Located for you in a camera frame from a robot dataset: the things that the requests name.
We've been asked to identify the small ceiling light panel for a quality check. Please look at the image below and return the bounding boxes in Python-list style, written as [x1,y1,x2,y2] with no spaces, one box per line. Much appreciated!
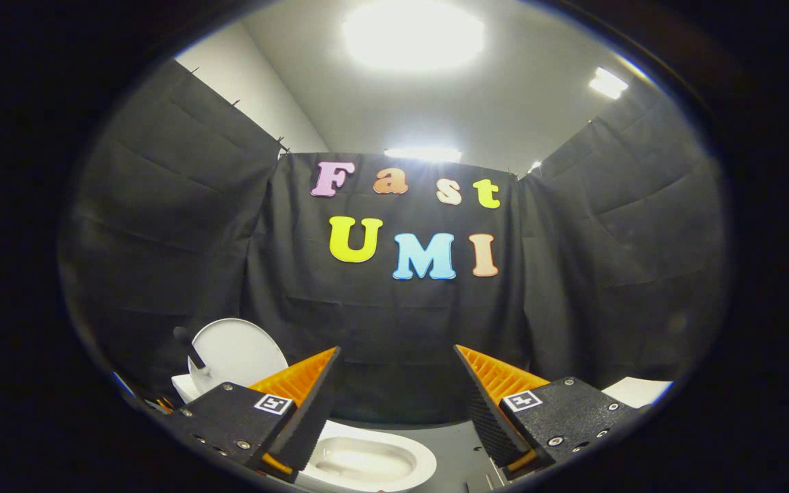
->
[588,66,629,100]

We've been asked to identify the white toilet tank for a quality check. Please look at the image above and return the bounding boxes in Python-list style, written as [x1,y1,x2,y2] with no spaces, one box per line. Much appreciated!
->
[171,373,205,405]

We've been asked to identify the grey drawer cabinet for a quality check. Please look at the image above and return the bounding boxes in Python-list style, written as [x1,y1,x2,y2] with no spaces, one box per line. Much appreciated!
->
[601,377,674,409]

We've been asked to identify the black round lid handle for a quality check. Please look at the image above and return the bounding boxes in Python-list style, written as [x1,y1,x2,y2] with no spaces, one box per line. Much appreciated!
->
[173,327,209,374]

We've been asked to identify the white toilet bowl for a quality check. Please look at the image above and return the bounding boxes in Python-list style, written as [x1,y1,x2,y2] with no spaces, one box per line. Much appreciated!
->
[295,420,438,493]

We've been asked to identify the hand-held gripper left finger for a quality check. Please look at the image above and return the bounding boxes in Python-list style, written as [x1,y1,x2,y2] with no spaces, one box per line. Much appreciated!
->
[162,346,342,483]

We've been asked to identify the large ceiling light panel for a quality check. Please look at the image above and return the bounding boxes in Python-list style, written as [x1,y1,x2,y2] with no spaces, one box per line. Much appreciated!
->
[342,0,486,71]

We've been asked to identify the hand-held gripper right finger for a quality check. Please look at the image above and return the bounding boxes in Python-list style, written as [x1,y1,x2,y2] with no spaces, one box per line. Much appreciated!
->
[454,344,642,480]

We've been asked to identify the black backdrop cloth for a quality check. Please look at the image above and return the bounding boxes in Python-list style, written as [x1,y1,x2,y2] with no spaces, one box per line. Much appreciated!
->
[59,58,731,425]

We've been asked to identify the long ceiling light panel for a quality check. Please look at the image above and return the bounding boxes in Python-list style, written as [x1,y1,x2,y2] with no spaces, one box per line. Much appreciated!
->
[384,146,464,164]

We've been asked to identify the white toilet lid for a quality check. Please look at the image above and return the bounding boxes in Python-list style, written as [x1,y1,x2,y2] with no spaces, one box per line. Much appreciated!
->
[188,318,289,396]

